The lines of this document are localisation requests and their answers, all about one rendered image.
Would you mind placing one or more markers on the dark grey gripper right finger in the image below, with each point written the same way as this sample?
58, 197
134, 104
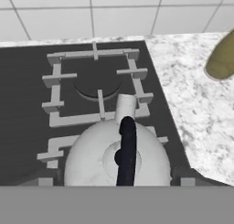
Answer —
187, 182

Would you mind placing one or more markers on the olive green rounded object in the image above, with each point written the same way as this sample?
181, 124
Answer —
221, 60

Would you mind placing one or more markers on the black stove hob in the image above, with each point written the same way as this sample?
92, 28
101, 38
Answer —
24, 81

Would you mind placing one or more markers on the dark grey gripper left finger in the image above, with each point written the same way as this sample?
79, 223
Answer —
45, 182

